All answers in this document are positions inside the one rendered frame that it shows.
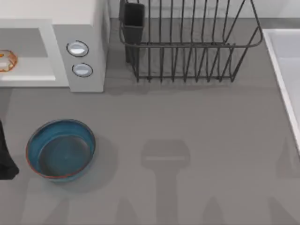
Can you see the small round microwave knob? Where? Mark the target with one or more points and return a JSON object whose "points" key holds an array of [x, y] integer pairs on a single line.
{"points": [[82, 69]]}

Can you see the black cutlery holder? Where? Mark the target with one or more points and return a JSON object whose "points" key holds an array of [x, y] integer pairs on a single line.
{"points": [[132, 21]]}

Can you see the large round microwave knob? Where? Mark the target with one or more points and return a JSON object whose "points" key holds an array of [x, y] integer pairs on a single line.
{"points": [[77, 48]]}

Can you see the blue bowl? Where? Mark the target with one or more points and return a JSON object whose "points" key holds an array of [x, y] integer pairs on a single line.
{"points": [[61, 152]]}

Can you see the pale microwave oven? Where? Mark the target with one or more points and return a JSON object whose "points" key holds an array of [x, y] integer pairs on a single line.
{"points": [[77, 25]]}

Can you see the white sink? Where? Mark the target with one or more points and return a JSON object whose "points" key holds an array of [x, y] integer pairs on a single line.
{"points": [[284, 75]]}

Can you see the orange glazed doughnut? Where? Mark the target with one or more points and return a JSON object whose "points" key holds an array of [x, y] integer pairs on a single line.
{"points": [[9, 61]]}

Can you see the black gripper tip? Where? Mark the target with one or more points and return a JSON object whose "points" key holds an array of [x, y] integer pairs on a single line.
{"points": [[5, 164]]}

